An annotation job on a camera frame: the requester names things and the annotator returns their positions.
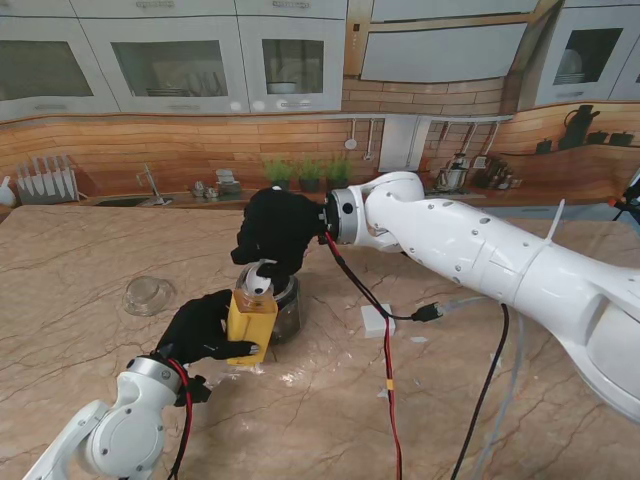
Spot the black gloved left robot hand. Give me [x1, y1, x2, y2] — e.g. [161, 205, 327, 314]
[156, 289, 261, 365]

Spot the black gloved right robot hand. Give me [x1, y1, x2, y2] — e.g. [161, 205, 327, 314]
[230, 186, 332, 276]

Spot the yellow coffee jar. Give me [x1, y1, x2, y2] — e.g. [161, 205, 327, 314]
[225, 288, 280, 367]

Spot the domed glass jar lid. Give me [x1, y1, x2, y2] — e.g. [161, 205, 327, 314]
[122, 276, 177, 317]

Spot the white plastic spoon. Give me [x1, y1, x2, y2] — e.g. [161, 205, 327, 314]
[243, 264, 274, 297]

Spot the glass jar with coffee beans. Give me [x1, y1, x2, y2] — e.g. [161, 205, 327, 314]
[238, 264, 302, 346]

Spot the white square jar lid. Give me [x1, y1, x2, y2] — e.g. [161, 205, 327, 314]
[360, 303, 397, 340]

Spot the printed kitchen backdrop banner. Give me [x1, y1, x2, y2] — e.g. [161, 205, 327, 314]
[0, 0, 640, 221]

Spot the black tripod with orange clip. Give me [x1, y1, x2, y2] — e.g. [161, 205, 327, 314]
[610, 168, 640, 222]

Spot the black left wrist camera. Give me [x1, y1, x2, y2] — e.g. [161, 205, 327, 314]
[175, 373, 212, 407]

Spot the red black left wrist cable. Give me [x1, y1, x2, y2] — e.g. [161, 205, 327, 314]
[167, 357, 196, 480]

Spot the red black wrist cable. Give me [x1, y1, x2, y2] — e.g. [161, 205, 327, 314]
[167, 357, 196, 480]
[319, 232, 526, 480]

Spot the red black right wrist cable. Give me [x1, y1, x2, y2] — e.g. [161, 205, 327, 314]
[319, 232, 526, 480]

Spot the white cable tie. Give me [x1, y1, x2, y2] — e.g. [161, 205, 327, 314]
[543, 198, 567, 249]

